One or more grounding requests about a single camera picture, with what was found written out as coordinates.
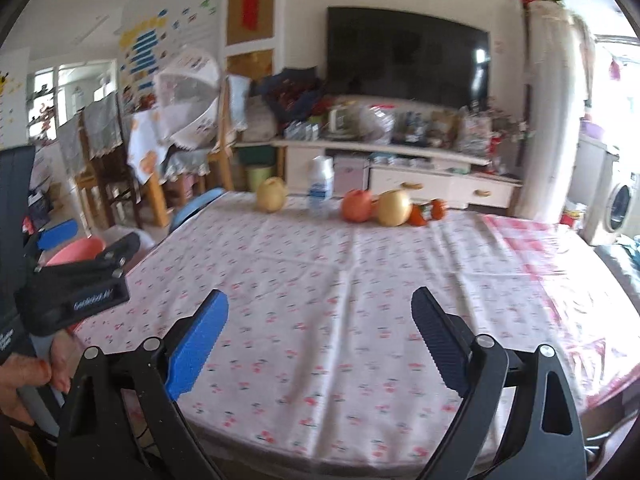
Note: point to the tall white lace covered appliance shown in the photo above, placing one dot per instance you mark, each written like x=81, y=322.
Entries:
x=552, y=110

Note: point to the wall poster with blue bars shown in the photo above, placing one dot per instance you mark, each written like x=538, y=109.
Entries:
x=150, y=45

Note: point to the white washing machine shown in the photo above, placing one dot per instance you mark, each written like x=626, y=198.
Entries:
x=617, y=200

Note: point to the red apple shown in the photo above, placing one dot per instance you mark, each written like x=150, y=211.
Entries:
x=357, y=206

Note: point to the purple plastic basin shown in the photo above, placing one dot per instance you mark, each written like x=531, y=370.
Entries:
x=592, y=130

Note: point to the black flat television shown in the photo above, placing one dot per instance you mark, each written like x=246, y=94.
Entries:
x=405, y=55

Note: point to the blue chair back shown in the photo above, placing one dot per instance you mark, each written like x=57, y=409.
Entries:
x=197, y=207

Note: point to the white plastic bottle blue label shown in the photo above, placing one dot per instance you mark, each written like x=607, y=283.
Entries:
x=321, y=185

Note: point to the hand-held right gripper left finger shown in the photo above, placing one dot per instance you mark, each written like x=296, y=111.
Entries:
x=195, y=350

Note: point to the dark blue flower bouquet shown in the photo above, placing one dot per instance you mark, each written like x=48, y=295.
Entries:
x=292, y=92

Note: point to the cream television cabinet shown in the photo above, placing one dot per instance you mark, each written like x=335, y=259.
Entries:
x=425, y=180

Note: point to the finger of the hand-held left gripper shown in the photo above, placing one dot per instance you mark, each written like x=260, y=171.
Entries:
x=117, y=250
x=59, y=234

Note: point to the person's left hand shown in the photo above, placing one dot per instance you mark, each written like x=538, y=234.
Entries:
x=25, y=375

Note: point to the cherry print tablecloth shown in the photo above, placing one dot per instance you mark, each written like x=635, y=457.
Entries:
x=325, y=300

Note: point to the pink white storage box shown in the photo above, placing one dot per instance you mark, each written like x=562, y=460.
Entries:
x=351, y=175

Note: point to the clear filled plastic bag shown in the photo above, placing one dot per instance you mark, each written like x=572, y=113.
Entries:
x=376, y=124

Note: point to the dining table with printed cloth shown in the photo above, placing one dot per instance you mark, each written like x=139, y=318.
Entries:
x=147, y=155

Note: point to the yellow pear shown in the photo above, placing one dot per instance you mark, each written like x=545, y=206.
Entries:
x=272, y=195
x=394, y=208

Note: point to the wooden chair with towel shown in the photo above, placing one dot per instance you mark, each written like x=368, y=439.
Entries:
x=227, y=130

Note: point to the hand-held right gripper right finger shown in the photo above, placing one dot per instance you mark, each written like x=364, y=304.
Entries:
x=442, y=342

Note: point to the pink plastic basin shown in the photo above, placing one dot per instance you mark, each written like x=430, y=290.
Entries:
x=75, y=251

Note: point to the white mesh food cover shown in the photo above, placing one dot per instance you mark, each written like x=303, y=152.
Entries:
x=192, y=95

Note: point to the green waste bin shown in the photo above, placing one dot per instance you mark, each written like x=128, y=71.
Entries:
x=259, y=177

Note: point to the white electric kettle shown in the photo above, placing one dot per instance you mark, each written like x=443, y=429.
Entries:
x=338, y=120

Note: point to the wooden chair with lace cover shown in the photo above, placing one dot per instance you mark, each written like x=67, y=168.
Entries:
x=97, y=150

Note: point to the yellow pear right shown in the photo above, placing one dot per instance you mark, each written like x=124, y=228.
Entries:
x=394, y=208

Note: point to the pink checked plastic table cover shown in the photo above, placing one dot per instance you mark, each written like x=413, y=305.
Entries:
x=560, y=280

